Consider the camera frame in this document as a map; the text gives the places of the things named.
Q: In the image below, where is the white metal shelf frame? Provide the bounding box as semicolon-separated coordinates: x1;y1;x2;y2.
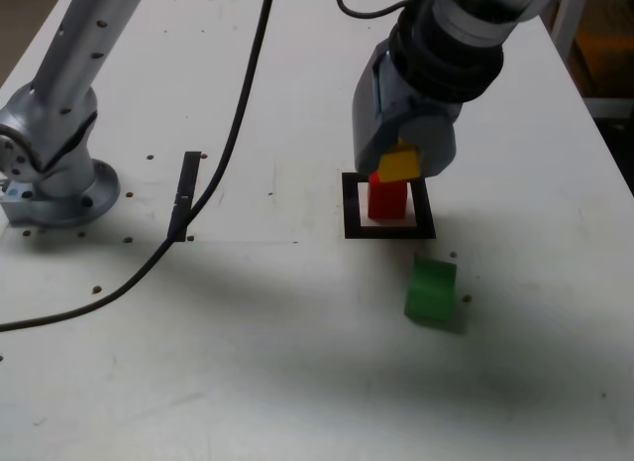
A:
550;0;634;119

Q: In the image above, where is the black tape strip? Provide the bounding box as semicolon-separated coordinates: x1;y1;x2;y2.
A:
165;151;203;244

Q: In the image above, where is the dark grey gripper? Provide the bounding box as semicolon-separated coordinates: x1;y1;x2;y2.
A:
351;39;465;178

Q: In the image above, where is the black tape square outline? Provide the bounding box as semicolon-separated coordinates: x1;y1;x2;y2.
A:
341;171;438;241

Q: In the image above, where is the green cube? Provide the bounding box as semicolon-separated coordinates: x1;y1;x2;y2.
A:
402;254;459;329

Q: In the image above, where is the red cube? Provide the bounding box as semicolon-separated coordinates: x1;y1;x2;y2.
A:
367;172;409;221

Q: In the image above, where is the yellow cube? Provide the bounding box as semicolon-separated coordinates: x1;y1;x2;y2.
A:
377;138;423;184

